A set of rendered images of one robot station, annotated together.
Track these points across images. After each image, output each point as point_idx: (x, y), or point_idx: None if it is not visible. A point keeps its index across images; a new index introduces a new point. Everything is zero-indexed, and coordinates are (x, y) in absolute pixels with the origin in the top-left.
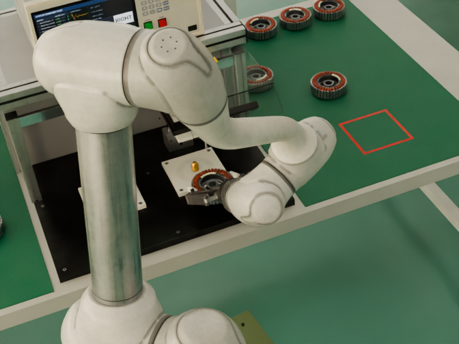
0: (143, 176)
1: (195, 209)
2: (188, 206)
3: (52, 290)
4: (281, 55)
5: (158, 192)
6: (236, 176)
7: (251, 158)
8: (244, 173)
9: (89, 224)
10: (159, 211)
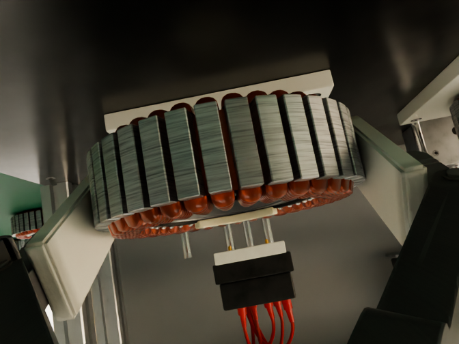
0: (372, 113)
1: (304, 22)
2: (324, 35)
3: None
4: (9, 229)
5: (377, 82)
6: (77, 293)
7: (26, 160)
8: (44, 132)
9: None
10: (452, 24)
